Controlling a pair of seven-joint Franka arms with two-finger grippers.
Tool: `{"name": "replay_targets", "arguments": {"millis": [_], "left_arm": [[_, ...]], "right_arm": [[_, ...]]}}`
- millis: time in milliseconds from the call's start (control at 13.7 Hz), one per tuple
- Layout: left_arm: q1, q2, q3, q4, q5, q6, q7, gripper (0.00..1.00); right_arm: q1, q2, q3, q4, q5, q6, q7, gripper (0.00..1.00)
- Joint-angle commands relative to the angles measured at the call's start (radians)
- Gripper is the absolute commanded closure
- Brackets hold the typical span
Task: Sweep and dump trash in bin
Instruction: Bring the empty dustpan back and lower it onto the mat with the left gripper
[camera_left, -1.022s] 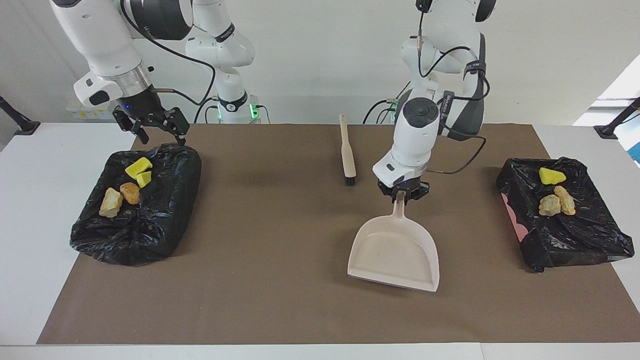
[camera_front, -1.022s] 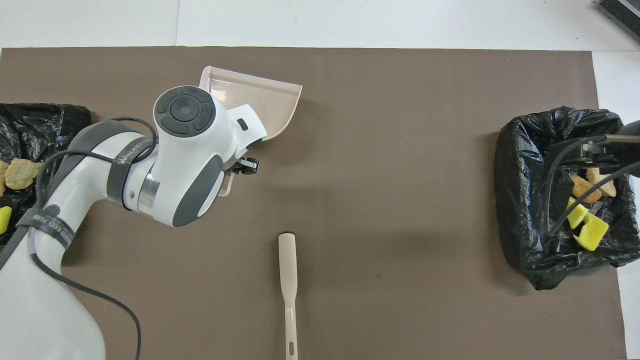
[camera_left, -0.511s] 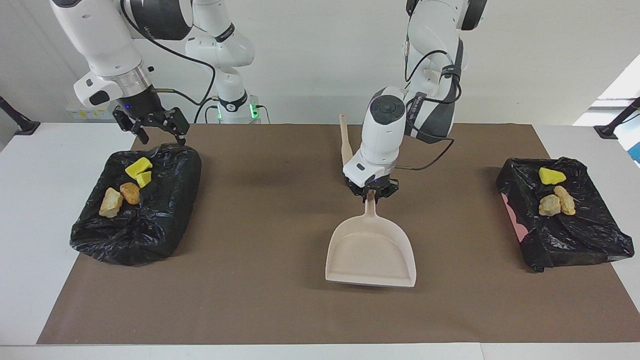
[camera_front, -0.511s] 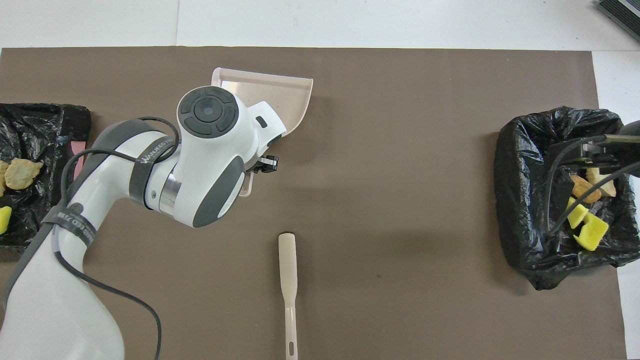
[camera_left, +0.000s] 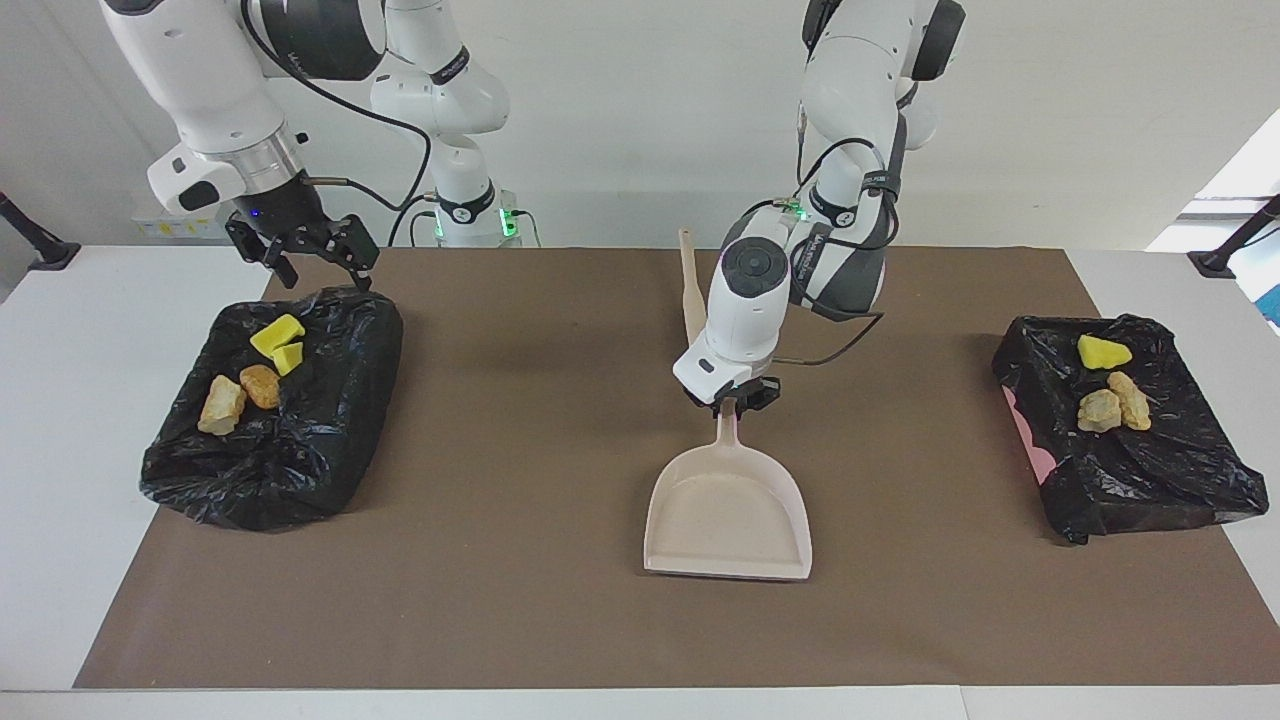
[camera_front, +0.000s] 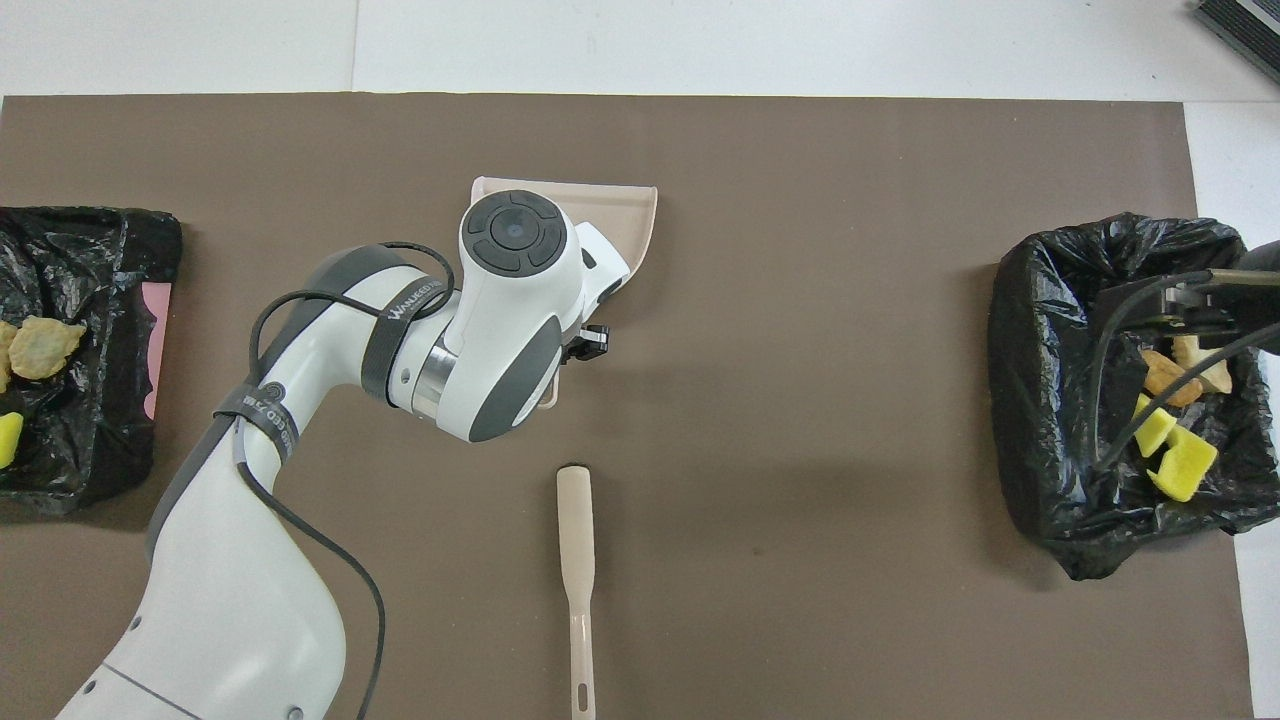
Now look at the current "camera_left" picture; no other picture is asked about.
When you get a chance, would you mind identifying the notched yellow sponge piece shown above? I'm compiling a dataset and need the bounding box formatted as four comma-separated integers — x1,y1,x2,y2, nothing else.
249,313,307,358

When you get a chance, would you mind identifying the beige plastic dustpan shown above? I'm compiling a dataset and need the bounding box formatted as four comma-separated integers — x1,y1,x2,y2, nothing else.
643,398,814,581

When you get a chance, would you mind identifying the beige hand brush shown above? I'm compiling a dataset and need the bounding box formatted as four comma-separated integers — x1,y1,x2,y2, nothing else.
678,228,707,347

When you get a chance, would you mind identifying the brown bread roll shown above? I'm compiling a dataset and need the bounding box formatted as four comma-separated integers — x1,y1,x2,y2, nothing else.
240,364,283,411

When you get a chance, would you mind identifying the pale bread chunk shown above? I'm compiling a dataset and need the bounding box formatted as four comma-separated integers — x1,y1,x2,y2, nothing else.
197,375,248,436

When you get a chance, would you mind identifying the golden croissant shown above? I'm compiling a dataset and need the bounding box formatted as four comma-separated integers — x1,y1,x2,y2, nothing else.
1077,388,1124,434
1106,370,1153,432

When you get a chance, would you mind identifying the green and yellow sponge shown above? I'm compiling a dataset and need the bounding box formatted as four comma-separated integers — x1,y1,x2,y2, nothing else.
1076,334,1134,370

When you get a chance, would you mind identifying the black bag lined bin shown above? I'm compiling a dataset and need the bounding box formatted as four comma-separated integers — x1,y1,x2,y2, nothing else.
138,285,405,533

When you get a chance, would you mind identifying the pink plastic bin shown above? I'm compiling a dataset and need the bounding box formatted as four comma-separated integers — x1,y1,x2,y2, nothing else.
1003,385,1058,483

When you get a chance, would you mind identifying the right black bag bin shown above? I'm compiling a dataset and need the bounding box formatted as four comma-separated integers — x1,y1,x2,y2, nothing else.
992,313,1271,546

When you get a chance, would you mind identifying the black stand foot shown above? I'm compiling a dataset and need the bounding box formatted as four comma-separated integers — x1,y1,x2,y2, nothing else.
0,192,81,273
1188,195,1280,279

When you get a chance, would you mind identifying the brown table mat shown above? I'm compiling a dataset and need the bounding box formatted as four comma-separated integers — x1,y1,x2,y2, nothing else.
72,247,1280,691

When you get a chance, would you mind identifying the black right base cable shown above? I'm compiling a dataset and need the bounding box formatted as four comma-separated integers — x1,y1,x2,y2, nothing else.
388,193,441,248

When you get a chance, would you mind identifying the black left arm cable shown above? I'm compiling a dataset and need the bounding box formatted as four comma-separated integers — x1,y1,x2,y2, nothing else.
772,105,903,366

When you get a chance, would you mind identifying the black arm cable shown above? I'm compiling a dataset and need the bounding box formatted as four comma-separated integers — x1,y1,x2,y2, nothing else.
238,0,435,215
772,105,903,366

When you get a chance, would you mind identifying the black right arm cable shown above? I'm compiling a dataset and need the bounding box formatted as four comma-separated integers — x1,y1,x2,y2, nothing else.
238,0,435,215

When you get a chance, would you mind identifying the white wall socket box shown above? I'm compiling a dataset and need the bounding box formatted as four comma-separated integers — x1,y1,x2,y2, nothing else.
132,190,239,241

